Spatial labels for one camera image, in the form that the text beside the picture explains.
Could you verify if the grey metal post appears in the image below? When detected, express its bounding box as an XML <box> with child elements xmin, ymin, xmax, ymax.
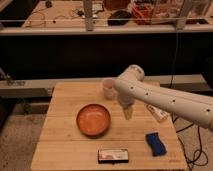
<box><xmin>83</xmin><ymin>0</ymin><xmax>93</xmax><ymax>31</ymax></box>

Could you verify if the orange basket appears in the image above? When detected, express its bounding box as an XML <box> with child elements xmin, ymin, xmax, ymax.
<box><xmin>132</xmin><ymin>5</ymin><xmax>153</xmax><ymax>25</ymax></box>

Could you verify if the grey metal rail beam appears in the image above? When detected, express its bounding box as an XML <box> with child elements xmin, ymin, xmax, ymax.
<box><xmin>0</xmin><ymin>74</ymin><xmax>209</xmax><ymax>98</ymax></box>

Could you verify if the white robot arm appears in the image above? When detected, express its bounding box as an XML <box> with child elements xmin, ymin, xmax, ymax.
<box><xmin>113</xmin><ymin>65</ymin><xmax>213</xmax><ymax>132</ymax></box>

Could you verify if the brown bowl on shelf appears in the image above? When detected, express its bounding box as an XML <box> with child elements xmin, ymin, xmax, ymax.
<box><xmin>104</xmin><ymin>0</ymin><xmax>131</xmax><ymax>10</ymax></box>

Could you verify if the translucent plastic cup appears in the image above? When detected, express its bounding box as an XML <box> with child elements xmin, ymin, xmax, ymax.
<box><xmin>102</xmin><ymin>78</ymin><xmax>115</xmax><ymax>100</ymax></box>

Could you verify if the black bag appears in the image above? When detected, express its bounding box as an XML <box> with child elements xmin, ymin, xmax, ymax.
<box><xmin>107</xmin><ymin>10</ymin><xmax>131</xmax><ymax>26</ymax></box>

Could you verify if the blue sponge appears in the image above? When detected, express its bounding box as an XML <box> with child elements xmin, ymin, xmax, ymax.
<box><xmin>145</xmin><ymin>132</ymin><xmax>167</xmax><ymax>157</ymax></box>

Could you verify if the white tube bottle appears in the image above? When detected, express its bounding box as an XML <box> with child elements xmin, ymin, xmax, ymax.
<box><xmin>146</xmin><ymin>104</ymin><xmax>169</xmax><ymax>123</ymax></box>

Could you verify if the black and white box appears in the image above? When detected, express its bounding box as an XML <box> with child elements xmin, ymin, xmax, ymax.
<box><xmin>98</xmin><ymin>149</ymin><xmax>129</xmax><ymax>163</ymax></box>

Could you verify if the orange wooden bowl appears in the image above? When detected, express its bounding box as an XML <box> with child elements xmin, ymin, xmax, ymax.
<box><xmin>76</xmin><ymin>104</ymin><xmax>111</xmax><ymax>137</ymax></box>

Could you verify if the black cable on floor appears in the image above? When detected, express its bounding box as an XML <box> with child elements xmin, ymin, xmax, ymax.
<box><xmin>172</xmin><ymin>114</ymin><xmax>211</xmax><ymax>171</ymax></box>

